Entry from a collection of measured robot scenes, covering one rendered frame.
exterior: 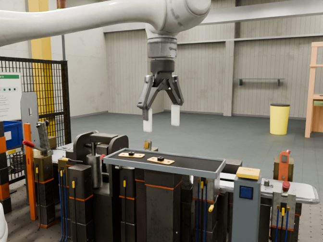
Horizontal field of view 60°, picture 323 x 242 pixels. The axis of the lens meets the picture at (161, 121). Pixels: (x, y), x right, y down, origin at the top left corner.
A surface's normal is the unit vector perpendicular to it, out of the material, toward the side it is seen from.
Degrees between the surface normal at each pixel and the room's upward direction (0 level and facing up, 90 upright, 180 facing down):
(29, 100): 90
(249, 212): 90
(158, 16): 119
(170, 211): 90
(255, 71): 90
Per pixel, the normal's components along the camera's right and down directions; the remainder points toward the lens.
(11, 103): 0.92, 0.06
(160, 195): -0.40, 0.15
